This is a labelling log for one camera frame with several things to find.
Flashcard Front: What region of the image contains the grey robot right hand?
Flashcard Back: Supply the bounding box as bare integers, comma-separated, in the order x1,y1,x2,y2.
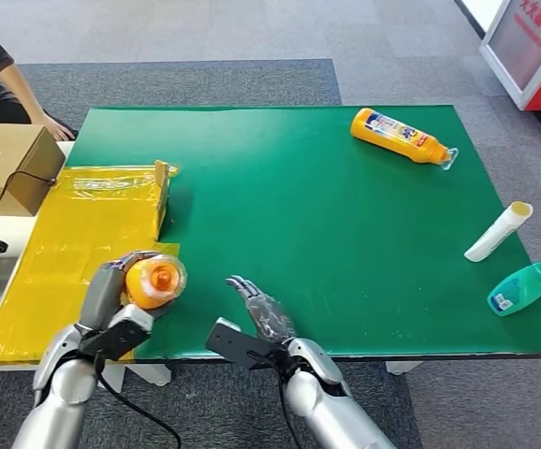
226,275,298,345

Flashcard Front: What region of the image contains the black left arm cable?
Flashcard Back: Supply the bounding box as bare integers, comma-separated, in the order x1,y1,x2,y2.
94,354,183,449

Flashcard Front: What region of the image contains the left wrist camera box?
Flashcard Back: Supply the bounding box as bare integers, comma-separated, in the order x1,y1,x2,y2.
78,304,155,363

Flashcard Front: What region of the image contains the white tube bottle yellow cap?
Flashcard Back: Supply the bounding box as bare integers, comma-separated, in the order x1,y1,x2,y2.
463,200,534,264

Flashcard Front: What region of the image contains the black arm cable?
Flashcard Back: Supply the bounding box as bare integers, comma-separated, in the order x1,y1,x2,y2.
94,354,183,449
275,364,303,449

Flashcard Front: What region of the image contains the green table mat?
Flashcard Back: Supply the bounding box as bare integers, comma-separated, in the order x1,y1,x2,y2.
63,105,541,362

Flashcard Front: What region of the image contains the yellow plastic wrapped box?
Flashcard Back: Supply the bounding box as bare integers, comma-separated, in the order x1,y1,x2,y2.
0,160,181,366

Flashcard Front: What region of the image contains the brown cardboard box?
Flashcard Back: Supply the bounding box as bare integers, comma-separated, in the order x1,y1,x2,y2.
0,123,67,219

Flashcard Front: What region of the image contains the white table leg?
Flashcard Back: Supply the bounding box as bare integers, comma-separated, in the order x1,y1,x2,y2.
384,360,425,377
124,363,172,389

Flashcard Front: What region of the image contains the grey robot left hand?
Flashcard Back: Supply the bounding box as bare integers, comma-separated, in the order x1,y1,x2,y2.
74,250,160,336

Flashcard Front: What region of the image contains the teal plastic bottle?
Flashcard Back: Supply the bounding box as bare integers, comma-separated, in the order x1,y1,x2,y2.
486,261,541,318

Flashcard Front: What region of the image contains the thin black cable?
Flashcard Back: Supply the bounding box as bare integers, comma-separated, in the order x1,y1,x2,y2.
0,170,58,238

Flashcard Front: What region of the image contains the orange detergent bottle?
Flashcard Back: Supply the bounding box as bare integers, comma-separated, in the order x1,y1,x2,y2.
349,108,459,172
124,254,188,311

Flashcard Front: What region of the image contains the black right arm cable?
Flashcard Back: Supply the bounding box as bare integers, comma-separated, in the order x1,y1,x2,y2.
275,364,303,449

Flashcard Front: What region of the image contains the red white sign stand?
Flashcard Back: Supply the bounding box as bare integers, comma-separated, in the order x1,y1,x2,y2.
479,0,541,113

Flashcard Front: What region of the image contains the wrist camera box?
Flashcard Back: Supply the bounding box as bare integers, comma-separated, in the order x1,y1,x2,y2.
204,317,281,371
78,304,155,363

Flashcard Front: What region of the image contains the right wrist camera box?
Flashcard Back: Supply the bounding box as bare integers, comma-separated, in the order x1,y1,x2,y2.
204,317,281,371

